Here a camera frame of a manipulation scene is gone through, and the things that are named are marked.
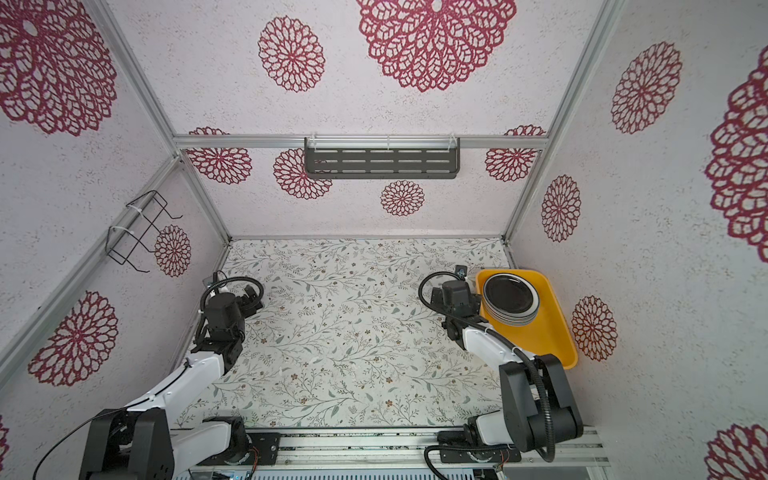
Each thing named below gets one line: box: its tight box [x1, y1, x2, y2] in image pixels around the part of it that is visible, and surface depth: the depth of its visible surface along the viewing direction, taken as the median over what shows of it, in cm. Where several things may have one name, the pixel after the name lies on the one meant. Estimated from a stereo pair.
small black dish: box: [485, 275, 534, 313], surface depth 98 cm
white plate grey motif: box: [483, 290, 540, 326], surface depth 94 cm
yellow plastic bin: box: [476, 269, 578, 369], surface depth 97 cm
